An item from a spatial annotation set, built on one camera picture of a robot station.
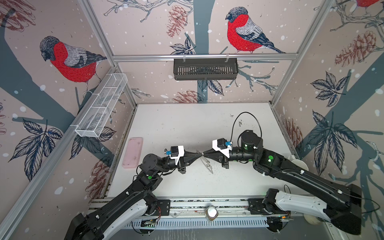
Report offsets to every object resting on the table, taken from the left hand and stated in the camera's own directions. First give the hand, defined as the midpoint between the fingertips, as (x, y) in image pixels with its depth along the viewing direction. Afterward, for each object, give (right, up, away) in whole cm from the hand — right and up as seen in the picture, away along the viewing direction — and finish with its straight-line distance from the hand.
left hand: (199, 157), depth 58 cm
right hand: (+1, 0, +3) cm, 4 cm away
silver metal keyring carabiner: (+3, -2, -3) cm, 4 cm away
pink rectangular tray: (-42, -8, +36) cm, 56 cm away
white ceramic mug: (+54, -9, +20) cm, 58 cm away
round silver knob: (+5, -26, +6) cm, 27 cm away
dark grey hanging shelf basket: (+5, +50, +47) cm, 69 cm away
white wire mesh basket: (-53, +21, +20) cm, 60 cm away
